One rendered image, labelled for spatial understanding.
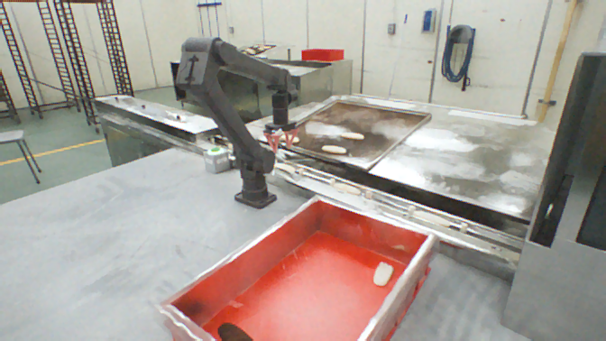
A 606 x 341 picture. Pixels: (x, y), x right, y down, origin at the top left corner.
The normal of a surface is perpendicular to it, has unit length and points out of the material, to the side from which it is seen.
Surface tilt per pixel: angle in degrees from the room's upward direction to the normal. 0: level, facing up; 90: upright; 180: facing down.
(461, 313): 0
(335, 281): 0
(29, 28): 90
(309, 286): 0
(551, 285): 90
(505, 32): 90
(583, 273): 90
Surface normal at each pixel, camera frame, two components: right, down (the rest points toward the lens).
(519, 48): -0.67, 0.31
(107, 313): -0.02, -0.91
